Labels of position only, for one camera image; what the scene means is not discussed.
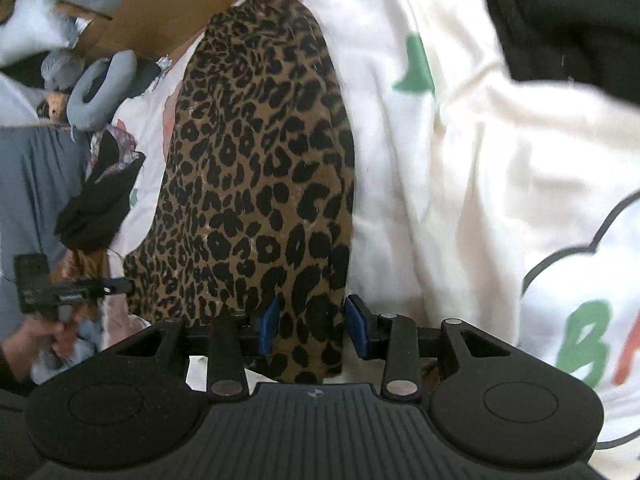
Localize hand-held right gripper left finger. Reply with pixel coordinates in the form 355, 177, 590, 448
115, 296, 281, 401

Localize leopard print pants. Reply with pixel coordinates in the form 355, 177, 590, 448
122, 0, 357, 385

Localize brown cardboard sheet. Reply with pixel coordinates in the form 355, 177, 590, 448
0, 0, 296, 61

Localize blue denim garment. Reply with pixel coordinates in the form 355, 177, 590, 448
30, 320, 106, 386

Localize grey-blue neck pillow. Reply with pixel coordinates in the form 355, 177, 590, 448
66, 50, 138, 133

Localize bear printed bed sheet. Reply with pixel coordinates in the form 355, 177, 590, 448
100, 0, 640, 480

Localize black garment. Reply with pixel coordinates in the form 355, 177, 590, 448
54, 125, 147, 253

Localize brown printed t-shirt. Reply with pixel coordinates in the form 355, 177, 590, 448
62, 247, 111, 321

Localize grey pillow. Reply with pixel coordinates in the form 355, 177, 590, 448
0, 125, 93, 341

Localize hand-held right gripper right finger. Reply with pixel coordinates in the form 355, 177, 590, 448
345, 294, 516, 402

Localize black folded cloth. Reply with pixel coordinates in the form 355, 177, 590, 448
472, 0, 640, 103

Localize clear plastic bag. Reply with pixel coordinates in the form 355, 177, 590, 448
41, 49, 86, 92

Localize person's left hand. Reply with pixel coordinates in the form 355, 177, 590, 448
2, 317, 81, 386

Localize teddy bear toy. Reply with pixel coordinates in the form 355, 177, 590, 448
37, 91, 71, 123

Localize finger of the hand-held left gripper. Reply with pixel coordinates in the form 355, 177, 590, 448
75, 278, 135, 303

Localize white pillow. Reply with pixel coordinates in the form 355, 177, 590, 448
0, 0, 81, 68

